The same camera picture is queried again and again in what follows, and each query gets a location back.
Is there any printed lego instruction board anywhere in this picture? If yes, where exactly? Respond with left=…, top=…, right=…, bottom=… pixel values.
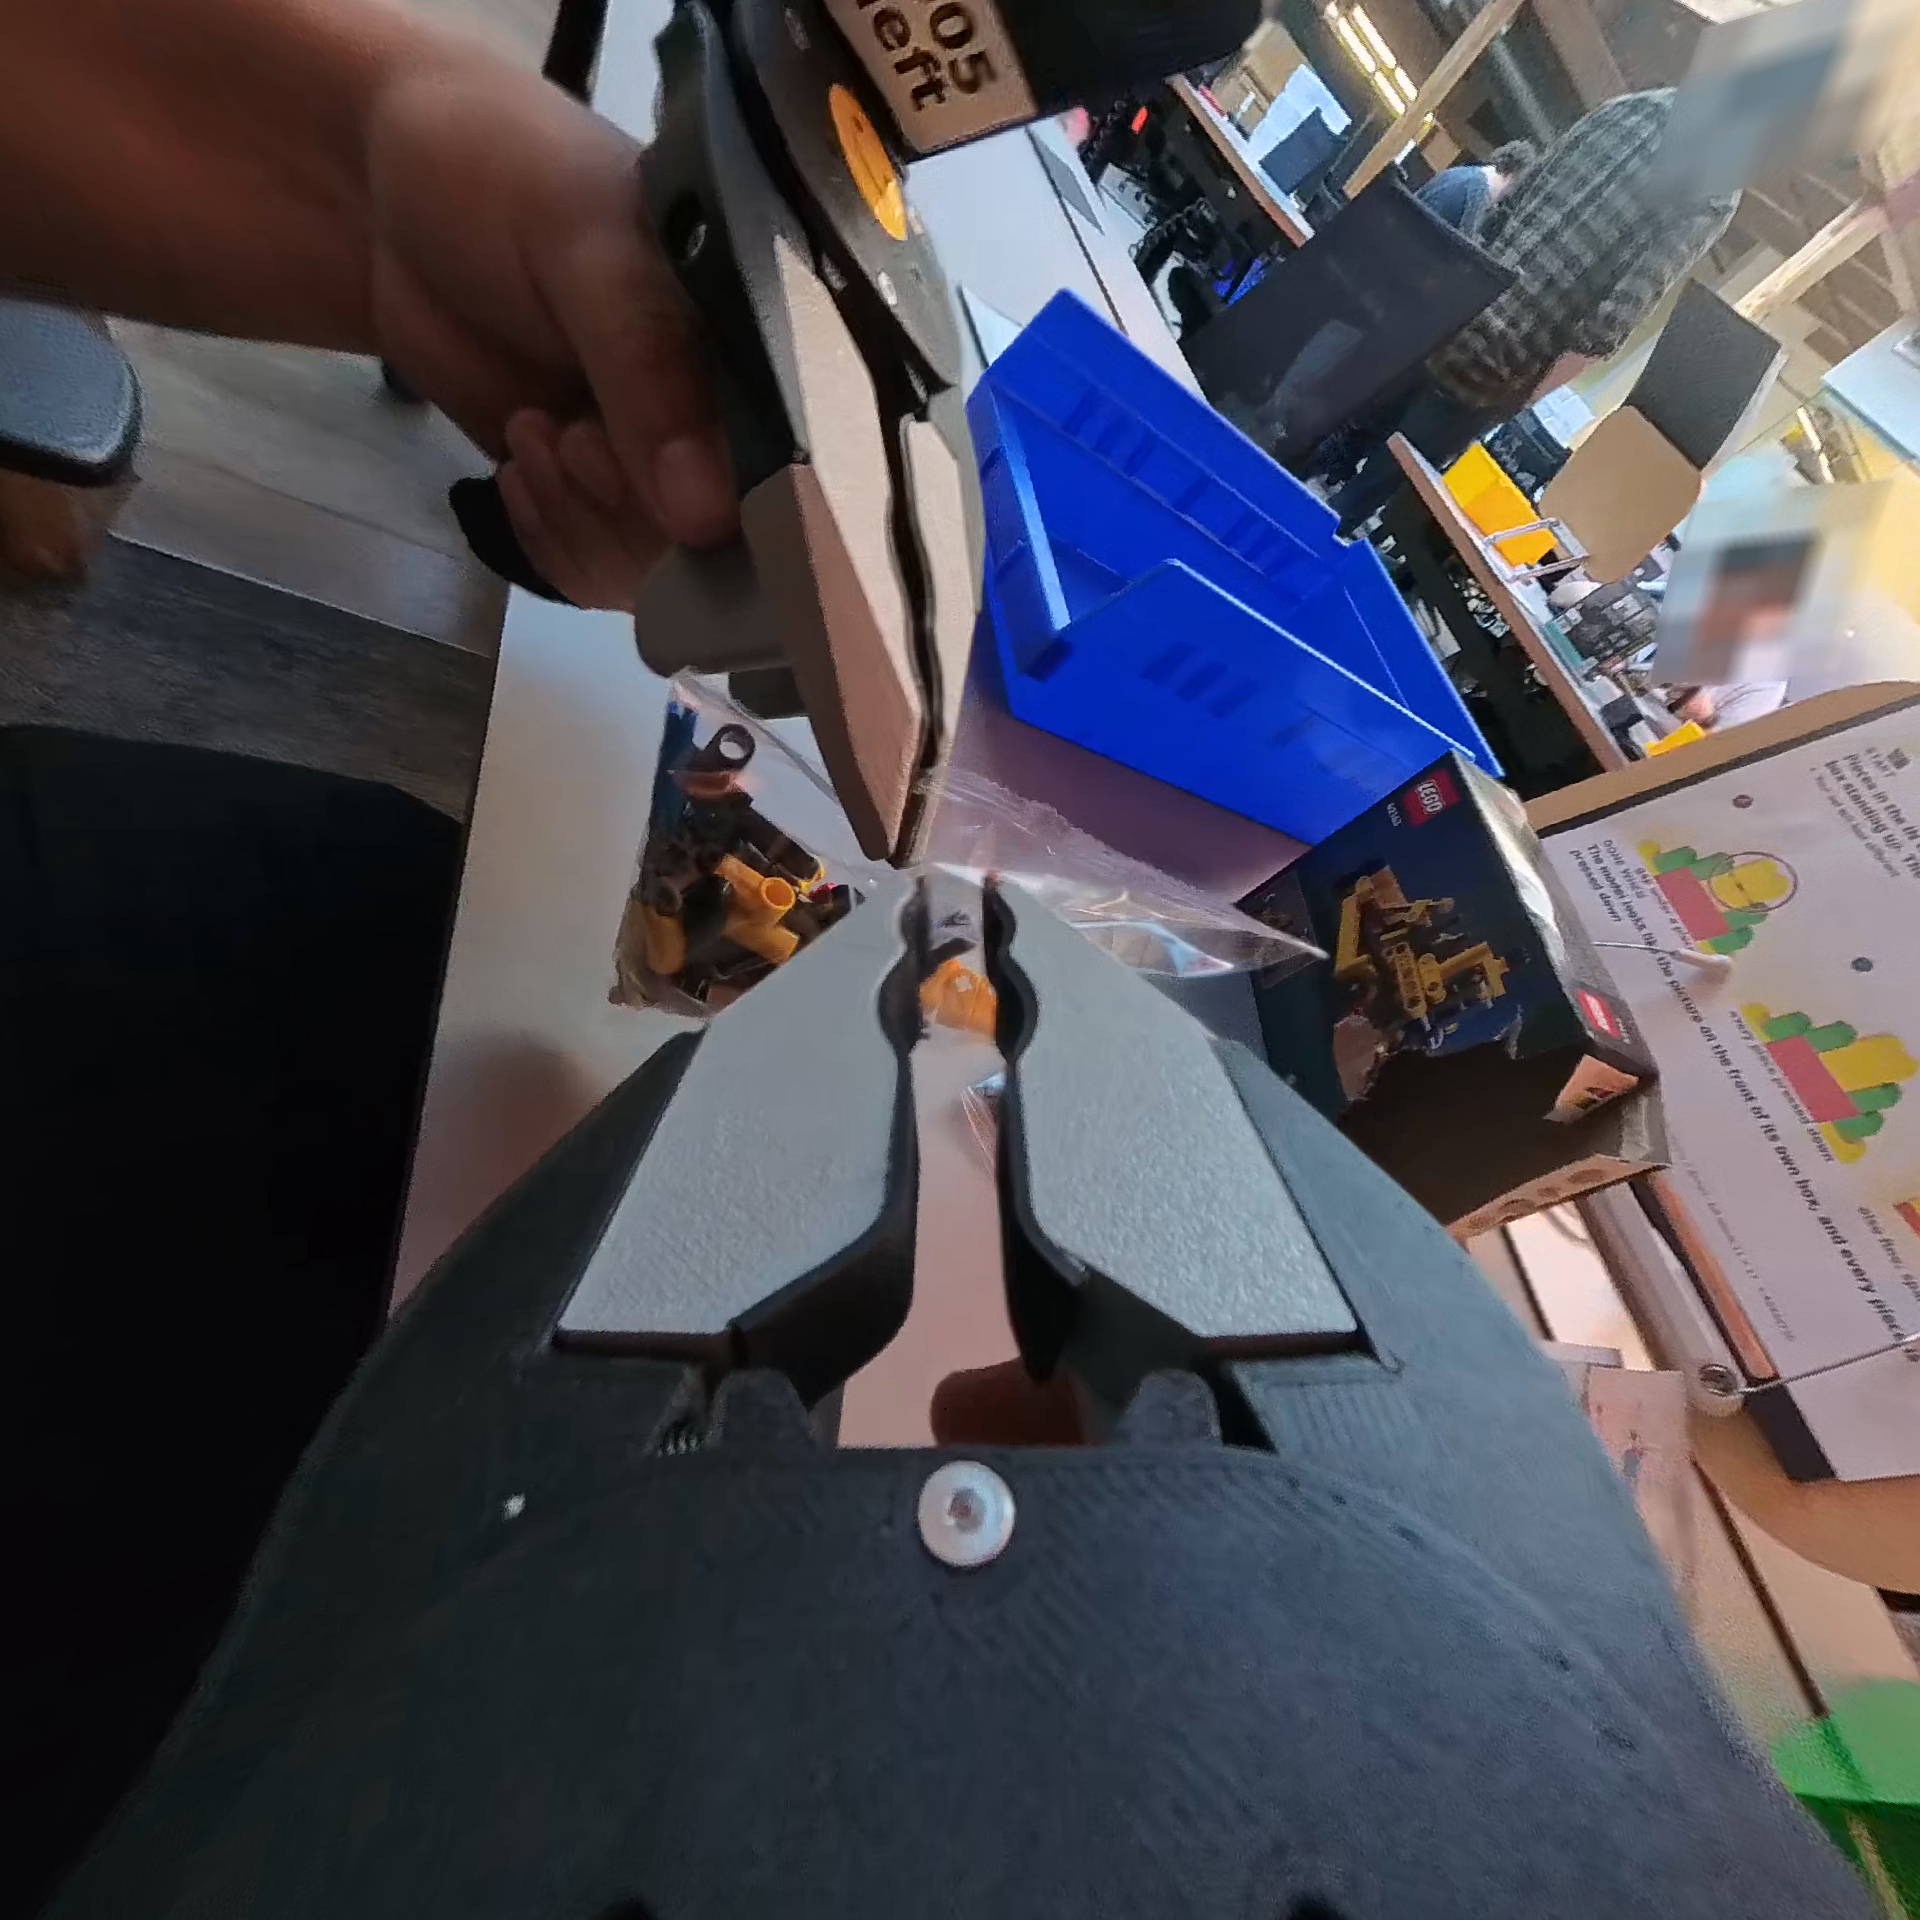
left=1529, top=688, right=1920, bottom=1484

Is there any lego set box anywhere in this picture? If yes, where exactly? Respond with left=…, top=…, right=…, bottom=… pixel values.
left=1236, top=749, right=1661, bottom=1121

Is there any blue plastic bin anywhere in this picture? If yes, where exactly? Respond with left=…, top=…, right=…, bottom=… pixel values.
left=961, top=287, right=1504, bottom=853

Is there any yellow plastic bin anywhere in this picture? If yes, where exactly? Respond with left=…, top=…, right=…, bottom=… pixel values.
left=1439, top=440, right=1550, bottom=536

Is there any tan backed office chair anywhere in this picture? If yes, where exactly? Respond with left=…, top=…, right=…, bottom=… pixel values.
left=1542, top=280, right=1790, bottom=584

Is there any grey chair armrest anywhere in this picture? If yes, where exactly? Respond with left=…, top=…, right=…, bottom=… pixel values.
left=0, top=296, right=146, bottom=584

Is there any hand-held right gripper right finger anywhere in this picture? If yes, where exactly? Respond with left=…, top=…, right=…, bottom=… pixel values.
left=978, top=885, right=1362, bottom=1384

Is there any person's right hand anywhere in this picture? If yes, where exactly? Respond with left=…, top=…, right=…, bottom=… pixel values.
left=930, top=1352, right=1086, bottom=1445

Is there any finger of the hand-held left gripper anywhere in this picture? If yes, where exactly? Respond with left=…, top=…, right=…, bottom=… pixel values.
left=740, top=246, right=943, bottom=872
left=901, top=410, right=989, bottom=866

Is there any green plastic bin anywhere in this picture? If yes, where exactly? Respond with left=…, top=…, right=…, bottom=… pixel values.
left=1768, top=1677, right=1920, bottom=1920

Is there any person's left hand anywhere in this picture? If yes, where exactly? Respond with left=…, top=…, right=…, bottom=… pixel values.
left=364, top=40, right=753, bottom=614

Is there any person's dark clothed body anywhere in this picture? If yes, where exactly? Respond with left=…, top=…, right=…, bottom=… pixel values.
left=0, top=724, right=470, bottom=1920

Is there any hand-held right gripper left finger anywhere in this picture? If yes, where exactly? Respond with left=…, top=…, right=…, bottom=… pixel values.
left=556, top=872, right=928, bottom=1408

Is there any clear plastic lego bag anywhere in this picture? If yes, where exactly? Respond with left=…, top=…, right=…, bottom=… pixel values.
left=606, top=672, right=1332, bottom=1056

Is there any person's left forearm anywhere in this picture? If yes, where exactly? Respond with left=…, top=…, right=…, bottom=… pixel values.
left=0, top=0, right=394, bottom=365

